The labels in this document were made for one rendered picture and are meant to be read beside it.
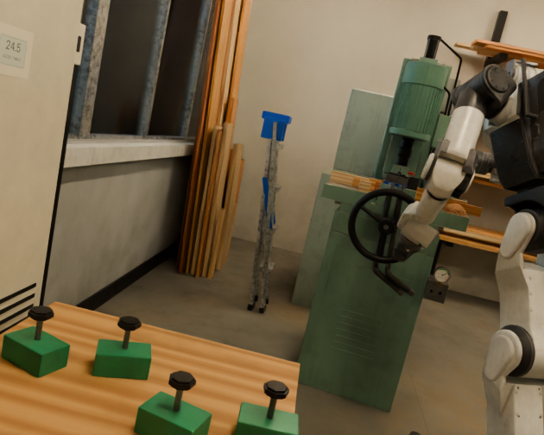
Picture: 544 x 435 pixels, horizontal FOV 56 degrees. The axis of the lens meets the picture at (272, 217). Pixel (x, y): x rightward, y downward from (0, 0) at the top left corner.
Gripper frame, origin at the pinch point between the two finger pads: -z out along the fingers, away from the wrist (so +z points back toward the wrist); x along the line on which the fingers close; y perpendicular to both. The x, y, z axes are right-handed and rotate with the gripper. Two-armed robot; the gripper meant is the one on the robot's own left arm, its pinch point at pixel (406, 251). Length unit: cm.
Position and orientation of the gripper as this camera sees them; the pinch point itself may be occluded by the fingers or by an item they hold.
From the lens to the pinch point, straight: 191.9
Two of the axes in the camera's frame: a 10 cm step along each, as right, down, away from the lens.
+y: -6.4, -6.8, 3.5
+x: 7.6, -6.2, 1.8
